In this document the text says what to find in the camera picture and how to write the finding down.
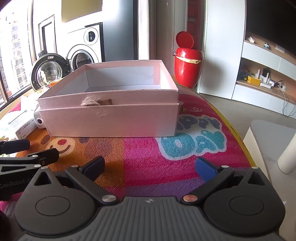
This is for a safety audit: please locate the white wall cabinet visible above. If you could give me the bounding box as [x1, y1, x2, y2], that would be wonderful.
[196, 0, 296, 114]

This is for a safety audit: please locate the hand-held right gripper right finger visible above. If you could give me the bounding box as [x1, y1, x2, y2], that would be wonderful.
[181, 157, 269, 205]

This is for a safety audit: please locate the twine string with tag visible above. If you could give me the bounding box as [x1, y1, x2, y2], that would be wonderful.
[80, 96, 113, 117]

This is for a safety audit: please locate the white stacked dryer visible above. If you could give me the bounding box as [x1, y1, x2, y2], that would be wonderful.
[68, 22, 104, 50]

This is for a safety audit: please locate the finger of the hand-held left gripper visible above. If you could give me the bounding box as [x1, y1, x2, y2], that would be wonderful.
[0, 148, 60, 166]
[0, 138, 31, 155]

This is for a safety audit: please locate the dark television screen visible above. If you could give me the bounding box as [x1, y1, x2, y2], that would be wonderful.
[245, 0, 296, 55]

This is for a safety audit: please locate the white front-load washing machine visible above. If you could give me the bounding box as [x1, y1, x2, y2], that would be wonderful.
[30, 43, 105, 91]

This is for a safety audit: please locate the white low table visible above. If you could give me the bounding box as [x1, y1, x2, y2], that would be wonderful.
[243, 119, 296, 175]

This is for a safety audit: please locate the large glass window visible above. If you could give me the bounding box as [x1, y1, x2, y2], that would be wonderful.
[0, 3, 36, 107]

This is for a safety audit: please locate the white green printed carton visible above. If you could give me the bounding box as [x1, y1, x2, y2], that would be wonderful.
[0, 109, 39, 140]

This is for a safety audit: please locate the red trash bin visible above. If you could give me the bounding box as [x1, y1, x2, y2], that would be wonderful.
[174, 31, 204, 89]

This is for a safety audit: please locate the yellow toy block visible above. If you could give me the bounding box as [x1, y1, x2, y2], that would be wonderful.
[247, 76, 262, 88]

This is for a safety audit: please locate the thin dark cable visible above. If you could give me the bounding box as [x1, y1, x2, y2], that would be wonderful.
[276, 81, 296, 117]

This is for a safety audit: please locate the pink cardboard box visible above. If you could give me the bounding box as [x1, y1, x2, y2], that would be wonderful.
[38, 60, 180, 138]

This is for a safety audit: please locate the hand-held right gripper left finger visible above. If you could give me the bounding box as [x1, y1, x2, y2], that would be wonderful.
[33, 156, 117, 206]

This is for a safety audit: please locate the colourful printed play mat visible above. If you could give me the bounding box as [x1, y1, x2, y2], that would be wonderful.
[0, 80, 287, 232]

